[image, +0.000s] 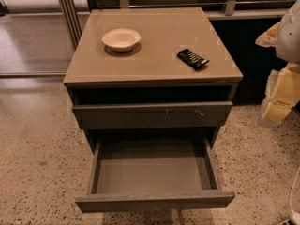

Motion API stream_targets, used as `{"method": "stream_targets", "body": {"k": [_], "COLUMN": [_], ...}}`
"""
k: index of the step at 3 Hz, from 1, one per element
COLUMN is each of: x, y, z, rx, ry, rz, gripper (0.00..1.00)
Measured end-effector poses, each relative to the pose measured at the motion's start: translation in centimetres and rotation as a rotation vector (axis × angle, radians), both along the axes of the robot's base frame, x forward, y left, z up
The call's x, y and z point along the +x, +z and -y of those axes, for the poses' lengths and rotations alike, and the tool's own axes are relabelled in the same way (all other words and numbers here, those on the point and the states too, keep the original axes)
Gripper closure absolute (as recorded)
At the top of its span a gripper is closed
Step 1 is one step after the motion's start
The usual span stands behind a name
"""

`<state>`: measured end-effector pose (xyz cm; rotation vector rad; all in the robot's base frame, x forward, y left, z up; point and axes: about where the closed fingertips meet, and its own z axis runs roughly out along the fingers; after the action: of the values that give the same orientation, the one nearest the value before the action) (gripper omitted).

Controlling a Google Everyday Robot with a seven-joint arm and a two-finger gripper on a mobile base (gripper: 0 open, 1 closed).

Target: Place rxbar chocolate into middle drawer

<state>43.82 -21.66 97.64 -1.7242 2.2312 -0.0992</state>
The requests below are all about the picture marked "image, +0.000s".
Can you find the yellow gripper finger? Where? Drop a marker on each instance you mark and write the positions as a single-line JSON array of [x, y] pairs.
[[269, 37], [282, 93]]

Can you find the black rxbar chocolate wrapper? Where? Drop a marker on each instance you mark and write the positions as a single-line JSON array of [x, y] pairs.
[[192, 59]]

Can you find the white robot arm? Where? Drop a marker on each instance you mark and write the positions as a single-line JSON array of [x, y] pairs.
[[288, 41]]

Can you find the closed grey top drawer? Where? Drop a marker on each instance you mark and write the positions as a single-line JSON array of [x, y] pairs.
[[155, 115]]

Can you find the grey drawer cabinet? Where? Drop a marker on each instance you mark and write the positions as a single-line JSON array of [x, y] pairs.
[[151, 72]]

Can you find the open grey middle drawer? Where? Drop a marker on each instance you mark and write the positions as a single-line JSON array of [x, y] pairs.
[[152, 174]]

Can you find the white ceramic bowl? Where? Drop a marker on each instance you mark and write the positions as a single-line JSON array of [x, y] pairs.
[[121, 40]]

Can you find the metal frame post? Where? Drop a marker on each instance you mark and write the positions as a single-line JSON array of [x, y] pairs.
[[72, 20]]

